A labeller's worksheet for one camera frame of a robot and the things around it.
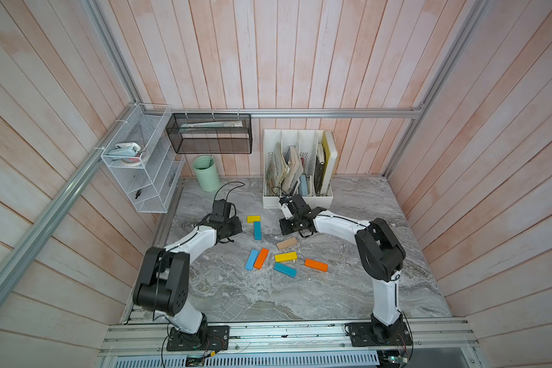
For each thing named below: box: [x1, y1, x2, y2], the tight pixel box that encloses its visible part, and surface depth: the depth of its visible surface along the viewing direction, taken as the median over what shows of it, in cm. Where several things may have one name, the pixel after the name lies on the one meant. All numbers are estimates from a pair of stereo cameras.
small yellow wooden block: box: [246, 215, 262, 224], surface depth 106 cm
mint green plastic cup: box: [192, 154, 221, 193], surface depth 110 cm
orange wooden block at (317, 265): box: [304, 258, 329, 273], surface depth 92 cm
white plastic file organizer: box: [262, 128, 334, 210], surface depth 107 cm
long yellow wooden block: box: [274, 251, 298, 263], surface depth 94 cm
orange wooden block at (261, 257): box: [254, 247, 270, 270], surface depth 92 cm
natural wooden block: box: [276, 236, 298, 251], surface depth 97 cm
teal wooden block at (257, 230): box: [253, 220, 262, 240], surface depth 103 cm
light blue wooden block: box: [245, 249, 260, 271], surface depth 92 cm
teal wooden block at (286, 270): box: [273, 262, 298, 279], surface depth 90 cm
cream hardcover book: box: [320, 130, 339, 196], surface depth 101 cm
